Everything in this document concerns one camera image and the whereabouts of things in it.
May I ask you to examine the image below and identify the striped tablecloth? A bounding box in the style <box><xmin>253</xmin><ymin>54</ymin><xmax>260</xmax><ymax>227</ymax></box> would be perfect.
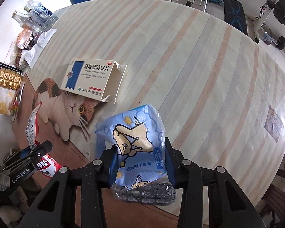
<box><xmin>28</xmin><ymin>0</ymin><xmax>285</xmax><ymax>204</ymax></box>

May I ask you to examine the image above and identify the cat picture mat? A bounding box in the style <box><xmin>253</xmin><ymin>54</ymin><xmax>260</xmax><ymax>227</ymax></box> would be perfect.
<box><xmin>32</xmin><ymin>78</ymin><xmax>100</xmax><ymax>142</ymax></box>

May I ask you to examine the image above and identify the gold foil snack jar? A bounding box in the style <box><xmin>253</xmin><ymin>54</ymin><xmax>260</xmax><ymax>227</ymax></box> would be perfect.
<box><xmin>0</xmin><ymin>68</ymin><xmax>24</xmax><ymax>116</ymax></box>

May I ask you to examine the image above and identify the blue white medicine box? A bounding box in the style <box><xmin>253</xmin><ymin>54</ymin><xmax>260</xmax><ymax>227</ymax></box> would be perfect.
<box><xmin>60</xmin><ymin>59</ymin><xmax>127</xmax><ymax>104</ymax></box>

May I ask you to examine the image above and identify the red white snack wrapper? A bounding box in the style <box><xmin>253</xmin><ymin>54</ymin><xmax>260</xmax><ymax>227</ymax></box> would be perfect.
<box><xmin>25</xmin><ymin>101</ymin><xmax>63</xmax><ymax>178</ymax></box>

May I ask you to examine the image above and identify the blue cartoon snack bag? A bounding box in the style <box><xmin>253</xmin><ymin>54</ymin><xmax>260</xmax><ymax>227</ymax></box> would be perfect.
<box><xmin>95</xmin><ymin>104</ymin><xmax>176</xmax><ymax>206</ymax></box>

